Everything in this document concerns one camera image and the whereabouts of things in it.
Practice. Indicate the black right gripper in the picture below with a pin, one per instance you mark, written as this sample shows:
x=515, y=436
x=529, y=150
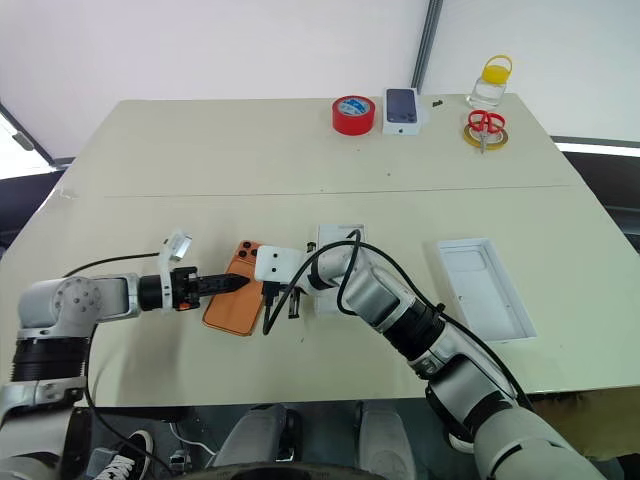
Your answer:
x=278, y=290

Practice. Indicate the yellow tape roll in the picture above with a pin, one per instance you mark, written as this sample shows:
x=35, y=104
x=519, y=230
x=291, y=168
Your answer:
x=470, y=137

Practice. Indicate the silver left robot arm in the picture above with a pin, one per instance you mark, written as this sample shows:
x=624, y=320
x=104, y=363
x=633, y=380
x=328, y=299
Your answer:
x=75, y=300

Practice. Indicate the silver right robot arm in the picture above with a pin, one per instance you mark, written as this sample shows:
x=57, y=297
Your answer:
x=450, y=360

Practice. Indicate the orange smartphone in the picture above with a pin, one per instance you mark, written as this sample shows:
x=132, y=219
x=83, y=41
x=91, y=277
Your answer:
x=235, y=310

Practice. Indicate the grey metal pole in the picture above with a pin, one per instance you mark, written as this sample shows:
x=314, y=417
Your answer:
x=426, y=45

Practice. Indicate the phone box with purple print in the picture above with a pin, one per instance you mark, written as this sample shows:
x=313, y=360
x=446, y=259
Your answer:
x=401, y=111

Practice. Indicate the white phone box lid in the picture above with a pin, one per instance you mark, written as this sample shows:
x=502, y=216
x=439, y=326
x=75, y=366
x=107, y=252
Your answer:
x=334, y=235

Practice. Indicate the clear jar with yellow lid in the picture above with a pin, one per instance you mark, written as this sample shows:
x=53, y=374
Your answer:
x=490, y=85

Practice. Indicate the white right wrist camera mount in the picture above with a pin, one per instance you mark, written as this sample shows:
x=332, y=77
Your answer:
x=277, y=264

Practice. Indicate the black and white sneaker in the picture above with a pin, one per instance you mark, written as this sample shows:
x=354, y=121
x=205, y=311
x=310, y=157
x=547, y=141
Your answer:
x=125, y=457

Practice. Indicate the grey rounded robot leg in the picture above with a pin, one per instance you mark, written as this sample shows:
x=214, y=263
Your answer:
x=385, y=440
x=255, y=435

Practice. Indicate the grey window frame bar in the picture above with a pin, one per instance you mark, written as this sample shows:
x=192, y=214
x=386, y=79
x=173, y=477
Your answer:
x=25, y=135

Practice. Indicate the white phone box base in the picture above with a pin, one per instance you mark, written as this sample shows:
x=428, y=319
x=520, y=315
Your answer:
x=482, y=292

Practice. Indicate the red tape roll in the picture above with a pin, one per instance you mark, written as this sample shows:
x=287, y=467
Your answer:
x=352, y=122

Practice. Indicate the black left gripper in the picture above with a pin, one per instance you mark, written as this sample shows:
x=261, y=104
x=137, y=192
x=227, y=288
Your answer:
x=183, y=290

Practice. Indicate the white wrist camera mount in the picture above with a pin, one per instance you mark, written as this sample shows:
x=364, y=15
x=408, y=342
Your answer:
x=277, y=264
x=176, y=246

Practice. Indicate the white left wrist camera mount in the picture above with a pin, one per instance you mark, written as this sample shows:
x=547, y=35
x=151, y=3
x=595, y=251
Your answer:
x=176, y=246

